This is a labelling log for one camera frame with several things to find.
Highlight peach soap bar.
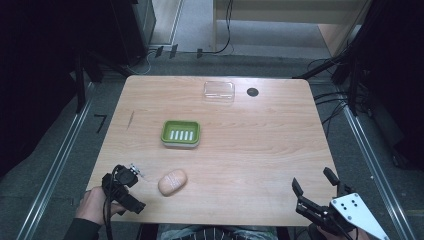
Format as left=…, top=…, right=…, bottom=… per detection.
left=157, top=168, right=189, bottom=197

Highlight green soap dish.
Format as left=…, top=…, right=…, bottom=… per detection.
left=160, top=119, right=202, bottom=149

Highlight clear plastic lid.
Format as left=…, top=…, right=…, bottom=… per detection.
left=203, top=80, right=236, bottom=103

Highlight black hanging cable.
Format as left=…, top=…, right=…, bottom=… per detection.
left=201, top=0, right=235, bottom=56

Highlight aluminium floor rail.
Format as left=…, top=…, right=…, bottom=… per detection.
left=342, top=105, right=418, bottom=240
left=15, top=83, right=95, bottom=240

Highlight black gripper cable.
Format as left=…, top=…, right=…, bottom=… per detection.
left=102, top=165, right=122, bottom=240

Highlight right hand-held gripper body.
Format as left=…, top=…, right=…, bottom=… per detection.
left=295, top=184, right=390, bottom=240

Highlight person's left hand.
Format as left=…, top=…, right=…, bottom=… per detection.
left=75, top=185, right=128, bottom=227

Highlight person's right hand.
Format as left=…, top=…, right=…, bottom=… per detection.
left=316, top=225, right=372, bottom=240

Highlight person's striped clothing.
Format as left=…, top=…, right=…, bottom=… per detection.
left=156, top=224, right=278, bottom=240

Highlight light wooden furniture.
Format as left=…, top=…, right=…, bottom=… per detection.
left=212, top=0, right=373, bottom=58

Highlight white floor cable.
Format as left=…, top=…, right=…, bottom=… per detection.
left=125, top=49, right=158, bottom=76

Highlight black cabinet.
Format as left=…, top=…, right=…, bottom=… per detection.
left=109, top=0, right=158, bottom=67

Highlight black floor cables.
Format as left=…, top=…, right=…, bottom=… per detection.
left=306, top=58, right=371, bottom=139

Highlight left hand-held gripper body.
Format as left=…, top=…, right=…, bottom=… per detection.
left=101, top=163, right=147, bottom=215

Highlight black metal stand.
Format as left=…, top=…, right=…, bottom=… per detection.
left=73, top=49, right=105, bottom=114

